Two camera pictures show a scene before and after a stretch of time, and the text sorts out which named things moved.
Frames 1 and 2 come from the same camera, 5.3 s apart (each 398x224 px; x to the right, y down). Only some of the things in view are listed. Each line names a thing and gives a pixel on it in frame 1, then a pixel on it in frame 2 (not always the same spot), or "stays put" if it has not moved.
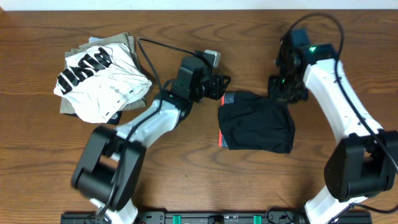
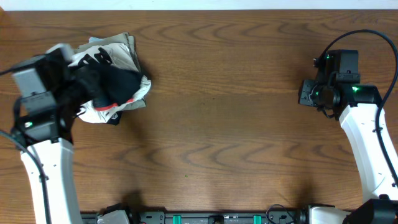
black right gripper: (280, 90) to (305, 93)
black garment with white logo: (114, 119) stays put
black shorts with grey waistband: (249, 121) to (109, 85)
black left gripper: (216, 86) to (86, 79)
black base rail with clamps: (217, 217) stays put
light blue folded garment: (92, 39) stays put
